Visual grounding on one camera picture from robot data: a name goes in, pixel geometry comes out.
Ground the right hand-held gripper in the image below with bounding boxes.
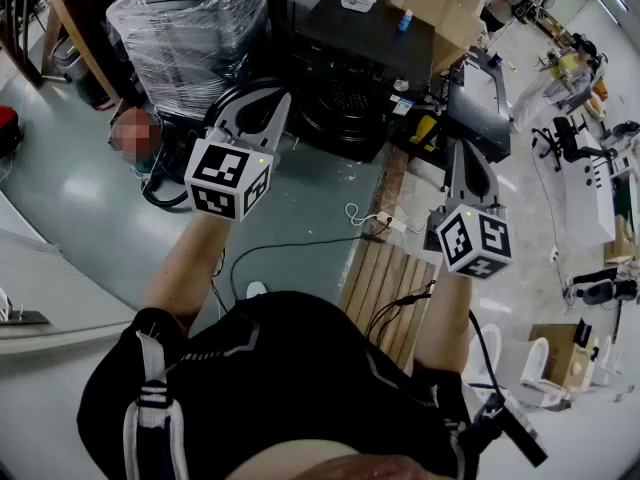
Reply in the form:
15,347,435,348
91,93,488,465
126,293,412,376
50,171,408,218
424,139,514,281

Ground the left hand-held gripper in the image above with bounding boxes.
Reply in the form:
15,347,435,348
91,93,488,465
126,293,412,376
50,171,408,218
184,90,293,223

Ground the person's right forearm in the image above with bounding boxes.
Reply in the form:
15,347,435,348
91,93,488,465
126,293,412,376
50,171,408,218
412,262,474,375

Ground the person's left forearm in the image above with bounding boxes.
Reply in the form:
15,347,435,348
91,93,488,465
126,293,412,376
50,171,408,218
142,212,236,332

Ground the black washing machine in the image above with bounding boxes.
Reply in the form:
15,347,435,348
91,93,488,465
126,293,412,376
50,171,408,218
291,0,436,164

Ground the yellow plastic object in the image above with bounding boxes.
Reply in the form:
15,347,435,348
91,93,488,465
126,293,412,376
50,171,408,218
409,115,439,152

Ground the white power strip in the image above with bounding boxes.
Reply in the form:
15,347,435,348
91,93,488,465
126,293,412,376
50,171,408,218
372,211,409,233

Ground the black office chair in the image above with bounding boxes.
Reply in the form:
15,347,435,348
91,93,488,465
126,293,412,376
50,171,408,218
531,116,619,173

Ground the plastic-wrapped appliance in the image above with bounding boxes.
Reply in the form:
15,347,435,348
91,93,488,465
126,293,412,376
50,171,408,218
105,0,274,119

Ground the wooden slat platform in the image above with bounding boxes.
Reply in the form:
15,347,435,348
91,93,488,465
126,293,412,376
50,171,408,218
339,240,437,369

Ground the grey bin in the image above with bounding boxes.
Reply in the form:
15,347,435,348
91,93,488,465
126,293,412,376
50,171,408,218
52,42,90,84

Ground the wooden spiral staircase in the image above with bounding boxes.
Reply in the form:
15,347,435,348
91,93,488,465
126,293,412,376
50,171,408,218
0,0,121,104

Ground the red bag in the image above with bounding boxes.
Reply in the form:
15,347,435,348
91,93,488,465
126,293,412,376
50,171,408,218
0,105,25,159

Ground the person's black shirt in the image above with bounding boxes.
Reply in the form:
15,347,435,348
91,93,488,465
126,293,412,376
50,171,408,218
76,290,484,480

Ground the hip-worn control box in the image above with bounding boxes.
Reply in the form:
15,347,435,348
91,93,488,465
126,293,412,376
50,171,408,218
459,392,549,469

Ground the white coiled cable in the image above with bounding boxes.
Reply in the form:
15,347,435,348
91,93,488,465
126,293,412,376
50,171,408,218
344,202,376,228

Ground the black hose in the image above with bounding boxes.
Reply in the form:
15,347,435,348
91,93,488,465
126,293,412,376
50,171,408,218
142,177,194,210

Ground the black floor cable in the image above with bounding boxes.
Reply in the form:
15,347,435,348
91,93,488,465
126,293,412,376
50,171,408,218
229,220,394,302

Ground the thin black cable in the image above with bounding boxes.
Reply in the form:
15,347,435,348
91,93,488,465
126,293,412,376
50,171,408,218
366,280,436,344

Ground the thick black gripper cable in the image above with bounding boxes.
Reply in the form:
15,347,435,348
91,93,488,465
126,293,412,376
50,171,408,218
467,310,506,404

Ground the grey shoulder strap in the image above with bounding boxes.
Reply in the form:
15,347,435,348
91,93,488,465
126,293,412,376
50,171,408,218
122,331,189,480

